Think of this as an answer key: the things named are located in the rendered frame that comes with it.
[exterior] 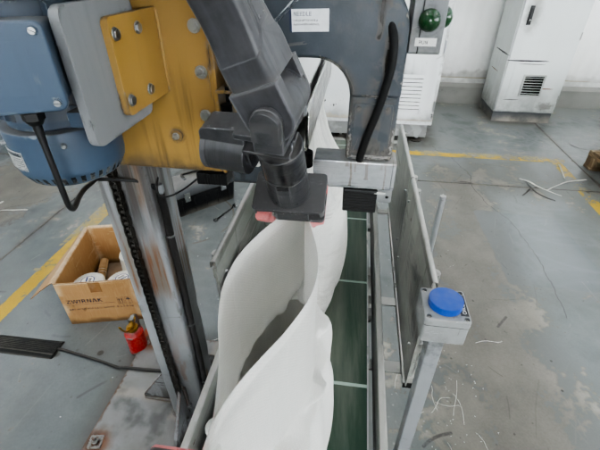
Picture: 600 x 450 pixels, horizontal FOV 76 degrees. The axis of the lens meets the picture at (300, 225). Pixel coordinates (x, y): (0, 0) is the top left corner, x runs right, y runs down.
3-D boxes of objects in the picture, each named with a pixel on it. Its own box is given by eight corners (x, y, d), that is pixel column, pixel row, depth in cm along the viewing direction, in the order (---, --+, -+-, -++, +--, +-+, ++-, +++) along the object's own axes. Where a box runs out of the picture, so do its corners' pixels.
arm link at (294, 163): (295, 162, 43) (308, 123, 45) (237, 154, 44) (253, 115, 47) (301, 195, 49) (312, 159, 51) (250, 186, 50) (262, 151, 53)
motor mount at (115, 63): (110, 150, 50) (67, 5, 40) (62, 147, 50) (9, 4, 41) (191, 89, 73) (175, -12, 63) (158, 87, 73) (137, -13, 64)
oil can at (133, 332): (137, 367, 156) (122, 328, 142) (120, 364, 157) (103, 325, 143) (154, 337, 168) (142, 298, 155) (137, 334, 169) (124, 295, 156)
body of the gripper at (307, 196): (261, 177, 59) (251, 146, 52) (328, 180, 57) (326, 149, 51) (253, 214, 56) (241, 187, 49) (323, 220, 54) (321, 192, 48)
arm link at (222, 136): (279, 115, 37) (303, 72, 43) (172, 100, 40) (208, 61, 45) (285, 202, 47) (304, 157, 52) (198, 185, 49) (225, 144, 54)
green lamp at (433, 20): (439, 34, 53) (445, 9, 51) (417, 33, 53) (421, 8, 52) (437, 30, 55) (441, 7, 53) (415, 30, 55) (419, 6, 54)
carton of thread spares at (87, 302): (161, 319, 177) (148, 278, 163) (44, 325, 173) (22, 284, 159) (181, 248, 220) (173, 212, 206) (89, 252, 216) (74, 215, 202)
